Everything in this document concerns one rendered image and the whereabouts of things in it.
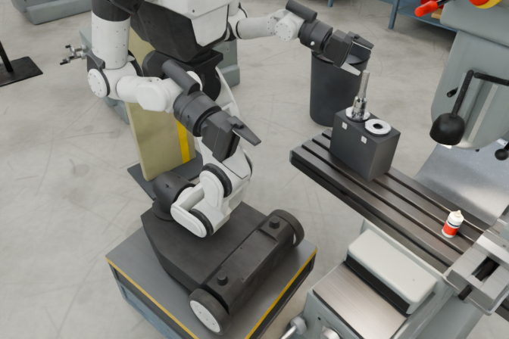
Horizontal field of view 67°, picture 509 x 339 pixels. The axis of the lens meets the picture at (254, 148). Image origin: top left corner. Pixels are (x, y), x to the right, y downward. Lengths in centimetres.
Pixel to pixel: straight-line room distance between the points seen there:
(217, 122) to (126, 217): 197
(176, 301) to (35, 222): 140
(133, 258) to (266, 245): 66
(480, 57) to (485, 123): 17
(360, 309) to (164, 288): 88
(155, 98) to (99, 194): 209
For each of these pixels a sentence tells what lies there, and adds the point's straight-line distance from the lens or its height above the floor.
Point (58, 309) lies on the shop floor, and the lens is 248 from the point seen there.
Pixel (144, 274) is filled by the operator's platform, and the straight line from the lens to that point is 194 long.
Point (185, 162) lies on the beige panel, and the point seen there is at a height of 4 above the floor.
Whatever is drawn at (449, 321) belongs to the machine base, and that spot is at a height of 20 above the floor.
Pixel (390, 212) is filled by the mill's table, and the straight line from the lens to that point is 143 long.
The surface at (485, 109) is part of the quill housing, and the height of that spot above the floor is 146.
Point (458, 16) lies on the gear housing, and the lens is 102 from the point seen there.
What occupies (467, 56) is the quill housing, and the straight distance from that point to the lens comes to 107.
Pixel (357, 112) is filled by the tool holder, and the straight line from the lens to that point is 147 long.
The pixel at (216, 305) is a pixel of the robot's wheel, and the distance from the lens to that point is 159.
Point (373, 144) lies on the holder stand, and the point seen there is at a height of 114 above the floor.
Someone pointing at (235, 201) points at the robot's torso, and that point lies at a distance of 160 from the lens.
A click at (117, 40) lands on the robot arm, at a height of 158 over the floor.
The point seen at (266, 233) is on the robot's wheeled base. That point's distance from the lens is 175.
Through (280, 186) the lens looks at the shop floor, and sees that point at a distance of 279.
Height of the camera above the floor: 199
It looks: 40 degrees down
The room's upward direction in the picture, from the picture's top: straight up
